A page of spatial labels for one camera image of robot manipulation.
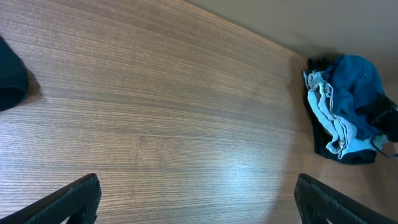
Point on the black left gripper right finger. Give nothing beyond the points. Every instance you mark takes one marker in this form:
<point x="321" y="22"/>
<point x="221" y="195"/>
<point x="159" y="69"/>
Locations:
<point x="319" y="203"/>

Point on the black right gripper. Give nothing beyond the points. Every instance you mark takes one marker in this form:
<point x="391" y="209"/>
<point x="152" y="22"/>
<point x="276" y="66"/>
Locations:
<point x="382" y="114"/>

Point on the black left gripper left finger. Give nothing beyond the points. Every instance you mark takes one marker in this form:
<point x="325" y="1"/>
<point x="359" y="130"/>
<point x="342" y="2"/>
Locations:
<point x="76" y="202"/>

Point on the blue polo shirt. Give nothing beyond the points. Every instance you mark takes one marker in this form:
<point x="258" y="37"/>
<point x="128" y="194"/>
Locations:
<point x="356" y="83"/>

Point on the light blue folded jeans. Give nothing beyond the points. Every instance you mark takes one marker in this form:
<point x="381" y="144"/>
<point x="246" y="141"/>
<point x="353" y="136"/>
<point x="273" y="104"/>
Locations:
<point x="343" y="142"/>

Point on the black folded garment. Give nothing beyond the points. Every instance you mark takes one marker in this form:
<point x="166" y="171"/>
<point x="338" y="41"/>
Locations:
<point x="320" y="136"/>

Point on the black t-shirt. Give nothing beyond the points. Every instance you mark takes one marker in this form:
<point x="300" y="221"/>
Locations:
<point x="14" y="78"/>

